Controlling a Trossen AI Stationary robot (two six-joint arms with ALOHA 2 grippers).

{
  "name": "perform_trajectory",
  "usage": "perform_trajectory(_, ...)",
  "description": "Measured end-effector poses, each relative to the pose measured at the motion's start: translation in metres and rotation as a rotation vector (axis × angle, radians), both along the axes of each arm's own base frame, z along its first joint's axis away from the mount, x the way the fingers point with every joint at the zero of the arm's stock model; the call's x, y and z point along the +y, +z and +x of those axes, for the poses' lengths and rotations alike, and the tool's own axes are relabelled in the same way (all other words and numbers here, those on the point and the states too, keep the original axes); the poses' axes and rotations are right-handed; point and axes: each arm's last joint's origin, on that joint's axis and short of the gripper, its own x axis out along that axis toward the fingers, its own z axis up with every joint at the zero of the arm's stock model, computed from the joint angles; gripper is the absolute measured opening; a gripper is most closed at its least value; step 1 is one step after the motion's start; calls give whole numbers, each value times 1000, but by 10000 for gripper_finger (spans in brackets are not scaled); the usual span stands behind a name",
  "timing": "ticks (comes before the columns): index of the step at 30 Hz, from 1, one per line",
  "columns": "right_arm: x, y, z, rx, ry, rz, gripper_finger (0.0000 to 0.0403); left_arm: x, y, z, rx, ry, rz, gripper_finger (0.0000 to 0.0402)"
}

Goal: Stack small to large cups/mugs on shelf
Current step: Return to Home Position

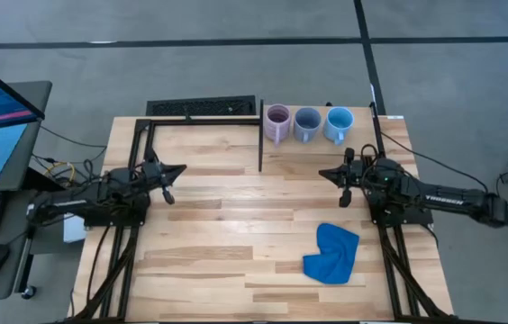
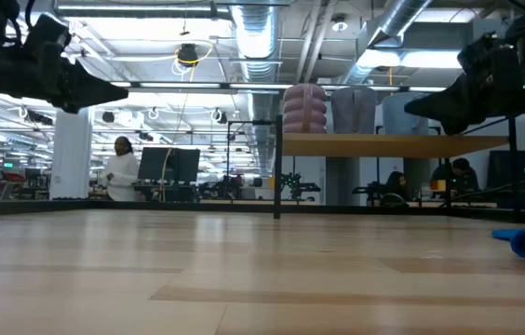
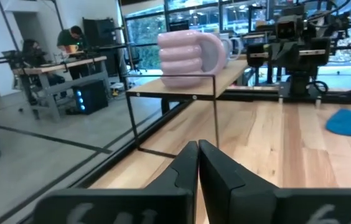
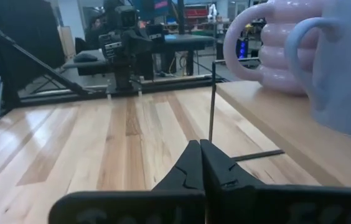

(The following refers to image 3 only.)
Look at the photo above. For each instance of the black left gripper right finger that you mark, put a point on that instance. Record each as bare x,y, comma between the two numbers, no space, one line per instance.
225,193

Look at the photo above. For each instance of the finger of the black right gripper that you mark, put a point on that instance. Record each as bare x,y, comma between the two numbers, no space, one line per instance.
278,51
293,51

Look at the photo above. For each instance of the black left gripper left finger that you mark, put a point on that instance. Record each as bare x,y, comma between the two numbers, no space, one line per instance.
181,180

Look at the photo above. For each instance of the large white mug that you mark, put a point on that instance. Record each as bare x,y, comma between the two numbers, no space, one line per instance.
241,48

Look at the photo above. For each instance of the grey lavender mug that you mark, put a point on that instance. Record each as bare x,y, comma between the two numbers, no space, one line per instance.
227,49

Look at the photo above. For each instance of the pink ribbed mug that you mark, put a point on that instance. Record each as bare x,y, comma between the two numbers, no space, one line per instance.
178,59

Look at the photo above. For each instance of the black background robot arm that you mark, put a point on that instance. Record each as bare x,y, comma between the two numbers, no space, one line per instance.
7,59

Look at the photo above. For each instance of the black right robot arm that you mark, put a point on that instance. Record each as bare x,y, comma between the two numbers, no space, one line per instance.
300,84

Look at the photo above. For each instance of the blue cloth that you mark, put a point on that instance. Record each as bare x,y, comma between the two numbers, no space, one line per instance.
349,124

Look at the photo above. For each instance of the black computer with blue lights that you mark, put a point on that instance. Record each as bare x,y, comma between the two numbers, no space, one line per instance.
94,96

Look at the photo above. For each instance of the black office chair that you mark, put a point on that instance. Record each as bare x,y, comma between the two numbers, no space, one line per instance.
133,59

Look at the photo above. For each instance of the wooden top desk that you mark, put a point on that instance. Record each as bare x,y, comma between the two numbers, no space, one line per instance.
60,66

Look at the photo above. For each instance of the black cabinet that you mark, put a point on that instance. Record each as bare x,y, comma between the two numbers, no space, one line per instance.
99,31

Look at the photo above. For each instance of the yellow mug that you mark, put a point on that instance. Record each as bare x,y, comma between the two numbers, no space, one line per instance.
71,48

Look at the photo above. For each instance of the person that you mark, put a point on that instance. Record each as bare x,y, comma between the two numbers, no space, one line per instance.
69,37
34,51

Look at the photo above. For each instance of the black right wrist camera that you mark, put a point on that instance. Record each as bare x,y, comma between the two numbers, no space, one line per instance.
287,29

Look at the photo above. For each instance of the wooden shelf with black frame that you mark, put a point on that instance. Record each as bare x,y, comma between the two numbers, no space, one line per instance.
225,77

